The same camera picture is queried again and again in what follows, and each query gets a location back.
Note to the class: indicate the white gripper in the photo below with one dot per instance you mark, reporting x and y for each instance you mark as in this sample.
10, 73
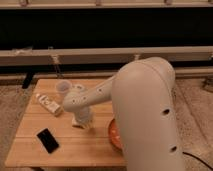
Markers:
84, 115

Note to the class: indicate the white sponge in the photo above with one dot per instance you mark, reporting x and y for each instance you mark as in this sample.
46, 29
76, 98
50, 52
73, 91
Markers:
87, 125

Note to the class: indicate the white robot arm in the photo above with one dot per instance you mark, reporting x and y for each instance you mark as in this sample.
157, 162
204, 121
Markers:
141, 96

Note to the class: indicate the black rectangular sponge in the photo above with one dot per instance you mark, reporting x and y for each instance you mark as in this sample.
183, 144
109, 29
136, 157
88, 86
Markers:
48, 140

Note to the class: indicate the orange bowl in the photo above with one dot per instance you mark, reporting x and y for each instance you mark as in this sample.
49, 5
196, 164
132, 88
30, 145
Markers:
113, 135

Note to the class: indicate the white plastic bottle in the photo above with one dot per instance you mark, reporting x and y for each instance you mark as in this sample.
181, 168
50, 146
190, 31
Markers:
50, 105

